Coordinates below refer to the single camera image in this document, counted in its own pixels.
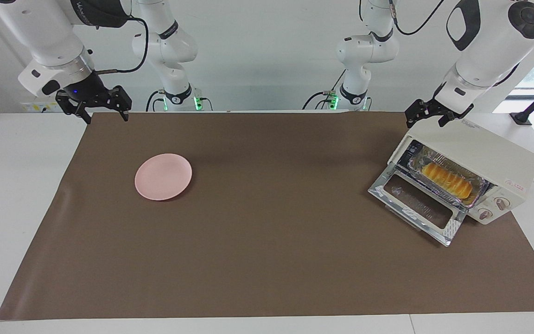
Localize yellow twisted bread loaf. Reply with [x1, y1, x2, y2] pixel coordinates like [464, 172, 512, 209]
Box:
[422, 161, 474, 199]

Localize brown table mat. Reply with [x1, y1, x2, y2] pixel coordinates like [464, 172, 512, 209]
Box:
[0, 111, 534, 321]

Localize black right base cable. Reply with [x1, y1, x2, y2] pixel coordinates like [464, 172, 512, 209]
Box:
[146, 90, 165, 112]

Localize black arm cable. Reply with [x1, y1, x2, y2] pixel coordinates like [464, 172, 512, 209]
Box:
[390, 0, 446, 36]
[93, 16, 149, 75]

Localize glass oven door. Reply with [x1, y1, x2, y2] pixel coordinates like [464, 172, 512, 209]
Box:
[368, 165, 468, 247]

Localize black left base cable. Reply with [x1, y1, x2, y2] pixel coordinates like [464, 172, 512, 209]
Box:
[302, 70, 346, 110]

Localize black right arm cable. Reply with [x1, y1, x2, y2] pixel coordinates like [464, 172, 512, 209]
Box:
[93, 16, 149, 75]

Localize pink round plate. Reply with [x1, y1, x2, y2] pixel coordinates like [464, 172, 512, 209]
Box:
[134, 153, 193, 201]

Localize cream toaster oven body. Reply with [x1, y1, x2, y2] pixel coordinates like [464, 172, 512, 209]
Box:
[388, 116, 534, 225]

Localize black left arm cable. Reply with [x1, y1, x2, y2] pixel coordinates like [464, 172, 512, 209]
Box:
[390, 0, 446, 36]

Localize white box yellow labels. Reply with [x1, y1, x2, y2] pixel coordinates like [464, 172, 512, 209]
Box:
[20, 96, 61, 113]

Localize black base cable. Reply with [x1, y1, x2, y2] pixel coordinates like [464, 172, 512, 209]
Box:
[146, 90, 165, 112]
[302, 70, 346, 110]

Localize silver aluminium foil tray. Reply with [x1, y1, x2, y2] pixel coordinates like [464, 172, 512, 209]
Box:
[407, 144, 490, 207]

